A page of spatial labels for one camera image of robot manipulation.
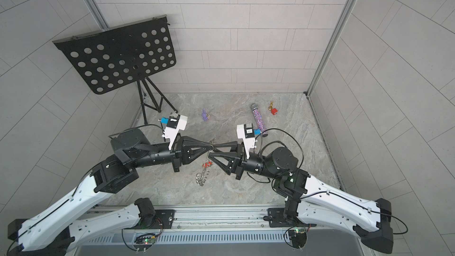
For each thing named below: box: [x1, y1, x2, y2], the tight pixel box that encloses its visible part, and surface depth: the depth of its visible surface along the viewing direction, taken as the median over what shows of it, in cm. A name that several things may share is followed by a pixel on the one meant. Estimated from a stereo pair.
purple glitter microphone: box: [250, 103, 268, 137], surface depth 104 cm
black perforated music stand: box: [52, 15, 178, 125], surface depth 75 cm
